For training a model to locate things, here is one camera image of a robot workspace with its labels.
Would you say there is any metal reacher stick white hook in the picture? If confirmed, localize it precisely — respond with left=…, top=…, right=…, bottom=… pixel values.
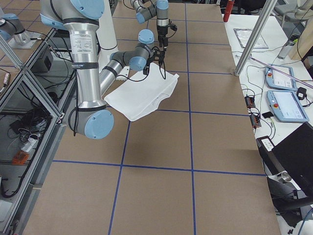
left=249, top=56, right=313, bottom=85

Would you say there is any blue teach pendant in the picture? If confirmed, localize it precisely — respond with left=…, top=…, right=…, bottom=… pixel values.
left=265, top=65, right=297, bottom=91
left=267, top=90, right=309, bottom=123

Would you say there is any aluminium truss frame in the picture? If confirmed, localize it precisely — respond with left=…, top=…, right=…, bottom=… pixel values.
left=0, top=26, right=64, bottom=235

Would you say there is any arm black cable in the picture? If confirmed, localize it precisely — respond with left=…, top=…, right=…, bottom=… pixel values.
left=117, top=70, right=150, bottom=83

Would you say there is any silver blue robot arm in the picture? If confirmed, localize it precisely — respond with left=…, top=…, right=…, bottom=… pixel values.
left=130, top=0, right=178, bottom=51
left=40, top=0, right=169, bottom=140

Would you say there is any black framed white sheet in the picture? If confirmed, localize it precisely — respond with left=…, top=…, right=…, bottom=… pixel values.
left=233, top=28, right=269, bottom=49

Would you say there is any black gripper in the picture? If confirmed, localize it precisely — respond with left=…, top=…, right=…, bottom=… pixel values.
left=143, top=47, right=166, bottom=80
left=156, top=19, right=178, bottom=52

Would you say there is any white central mounting column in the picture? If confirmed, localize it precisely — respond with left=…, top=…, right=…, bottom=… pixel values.
left=96, top=0, right=118, bottom=73

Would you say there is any black laptop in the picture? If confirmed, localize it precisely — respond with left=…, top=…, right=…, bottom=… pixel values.
left=256, top=122, right=313, bottom=196

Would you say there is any aluminium frame post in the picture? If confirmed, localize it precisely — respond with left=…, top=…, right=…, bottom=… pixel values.
left=234, top=0, right=277, bottom=76

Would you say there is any white long-sleeve printed shirt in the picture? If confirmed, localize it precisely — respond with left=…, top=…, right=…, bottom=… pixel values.
left=104, top=63, right=179, bottom=121

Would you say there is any near blue teach pendant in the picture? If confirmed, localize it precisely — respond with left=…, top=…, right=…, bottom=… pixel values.
left=267, top=90, right=309, bottom=123

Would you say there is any far blue teach pendant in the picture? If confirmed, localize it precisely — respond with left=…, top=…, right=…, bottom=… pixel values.
left=265, top=65, right=297, bottom=91

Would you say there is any red cylinder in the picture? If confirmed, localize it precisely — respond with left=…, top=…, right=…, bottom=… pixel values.
left=223, top=0, right=235, bottom=22

